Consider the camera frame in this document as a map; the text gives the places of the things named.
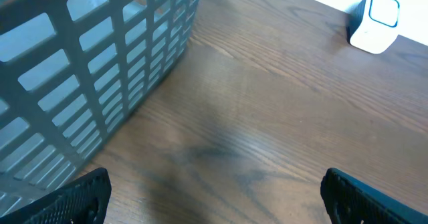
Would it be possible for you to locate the grey plastic basket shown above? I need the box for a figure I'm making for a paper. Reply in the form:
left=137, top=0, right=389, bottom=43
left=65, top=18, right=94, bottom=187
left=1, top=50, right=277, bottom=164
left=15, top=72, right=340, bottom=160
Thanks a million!
left=1, top=0, right=199, bottom=215

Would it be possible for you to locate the white barcode scanner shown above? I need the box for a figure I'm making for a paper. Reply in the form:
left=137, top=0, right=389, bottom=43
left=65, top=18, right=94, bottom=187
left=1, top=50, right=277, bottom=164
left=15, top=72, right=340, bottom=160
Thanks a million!
left=348, top=0, right=401, bottom=54

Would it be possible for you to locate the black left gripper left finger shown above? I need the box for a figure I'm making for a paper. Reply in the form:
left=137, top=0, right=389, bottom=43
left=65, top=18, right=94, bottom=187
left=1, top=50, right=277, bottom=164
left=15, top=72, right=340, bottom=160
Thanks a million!
left=1, top=168, right=112, bottom=224

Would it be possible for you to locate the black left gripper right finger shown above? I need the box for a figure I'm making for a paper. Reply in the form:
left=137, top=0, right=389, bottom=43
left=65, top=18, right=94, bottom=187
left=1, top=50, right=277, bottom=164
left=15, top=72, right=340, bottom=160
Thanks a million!
left=320, top=168, right=427, bottom=224

